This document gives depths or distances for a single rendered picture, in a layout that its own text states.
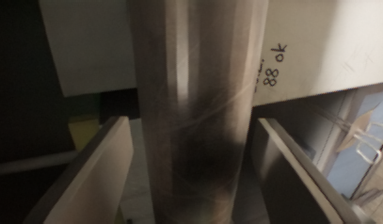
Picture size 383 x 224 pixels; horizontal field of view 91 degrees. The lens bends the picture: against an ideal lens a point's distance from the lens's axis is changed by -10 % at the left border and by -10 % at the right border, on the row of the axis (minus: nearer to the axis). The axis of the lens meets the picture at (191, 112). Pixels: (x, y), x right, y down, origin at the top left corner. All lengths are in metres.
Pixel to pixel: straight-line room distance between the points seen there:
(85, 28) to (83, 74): 0.05
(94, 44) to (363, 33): 0.30
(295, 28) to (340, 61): 0.09
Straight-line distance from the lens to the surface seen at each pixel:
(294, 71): 0.22
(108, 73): 0.28
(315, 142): 0.74
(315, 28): 0.23
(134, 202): 0.39
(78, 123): 0.29
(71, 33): 0.27
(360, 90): 0.65
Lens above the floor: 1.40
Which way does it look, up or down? 19 degrees down
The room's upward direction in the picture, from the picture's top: 100 degrees counter-clockwise
